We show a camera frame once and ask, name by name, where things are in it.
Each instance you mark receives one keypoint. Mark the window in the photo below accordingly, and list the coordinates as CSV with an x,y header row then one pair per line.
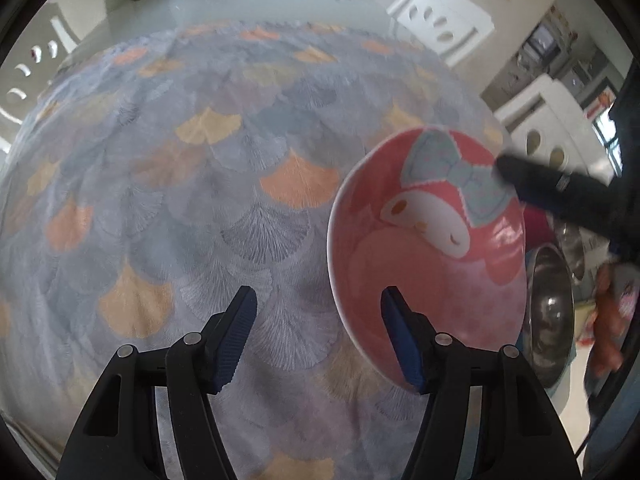
x,y
606,135

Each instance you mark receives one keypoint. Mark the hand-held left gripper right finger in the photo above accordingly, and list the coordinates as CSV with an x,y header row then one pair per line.
x,y
402,345

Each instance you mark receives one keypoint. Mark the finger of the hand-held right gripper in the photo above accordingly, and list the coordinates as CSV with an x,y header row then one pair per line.
x,y
550,190

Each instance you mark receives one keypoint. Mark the pink cartoon bowl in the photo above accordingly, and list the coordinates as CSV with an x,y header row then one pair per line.
x,y
430,260

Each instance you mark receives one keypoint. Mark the kitchen cabinet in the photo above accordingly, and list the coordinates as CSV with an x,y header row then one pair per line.
x,y
545,45

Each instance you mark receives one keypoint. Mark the person's clothing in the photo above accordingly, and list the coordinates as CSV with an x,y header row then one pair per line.
x,y
620,435

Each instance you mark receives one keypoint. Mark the stainless steel bowl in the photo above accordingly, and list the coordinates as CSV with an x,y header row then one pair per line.
x,y
550,310

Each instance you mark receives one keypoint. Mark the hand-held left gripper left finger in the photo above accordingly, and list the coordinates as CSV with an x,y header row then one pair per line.
x,y
232,345

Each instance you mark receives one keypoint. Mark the white dining chair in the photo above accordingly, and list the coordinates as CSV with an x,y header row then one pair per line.
x,y
440,15
30,65
550,115

